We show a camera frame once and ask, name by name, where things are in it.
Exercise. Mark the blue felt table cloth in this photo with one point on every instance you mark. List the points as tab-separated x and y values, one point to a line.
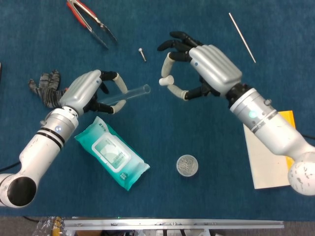
157	123

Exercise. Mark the aluminium frame rail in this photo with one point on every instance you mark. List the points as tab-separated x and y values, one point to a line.
172	223

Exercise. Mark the white orange Lexicon book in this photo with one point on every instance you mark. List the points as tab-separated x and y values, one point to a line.
265	169

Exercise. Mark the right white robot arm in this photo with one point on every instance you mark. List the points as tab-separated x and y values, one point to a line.
270	130

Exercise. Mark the round clear clip container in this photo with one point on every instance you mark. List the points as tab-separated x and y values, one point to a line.
187	166

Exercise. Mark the thin white rod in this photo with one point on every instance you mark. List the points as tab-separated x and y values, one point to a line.
242	37

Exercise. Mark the transparent glass test tube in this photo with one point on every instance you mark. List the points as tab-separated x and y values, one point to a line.
137	92

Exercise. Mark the small white tube cap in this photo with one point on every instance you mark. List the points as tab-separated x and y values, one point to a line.
166	80

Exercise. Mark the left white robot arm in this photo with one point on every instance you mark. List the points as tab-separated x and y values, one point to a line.
41	147

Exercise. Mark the teal wet wipes pack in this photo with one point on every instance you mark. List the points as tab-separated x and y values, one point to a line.
113	152

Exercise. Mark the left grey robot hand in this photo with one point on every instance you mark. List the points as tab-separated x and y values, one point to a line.
81	91

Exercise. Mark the crinkled clear plastic bag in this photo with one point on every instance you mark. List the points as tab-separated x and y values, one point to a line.
49	226

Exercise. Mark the striped knit work glove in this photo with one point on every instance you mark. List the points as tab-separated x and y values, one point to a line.
46	86

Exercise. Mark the small metal bolt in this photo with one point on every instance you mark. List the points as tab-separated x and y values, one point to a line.
142	55

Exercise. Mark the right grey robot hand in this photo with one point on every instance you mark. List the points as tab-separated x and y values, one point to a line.
214	66

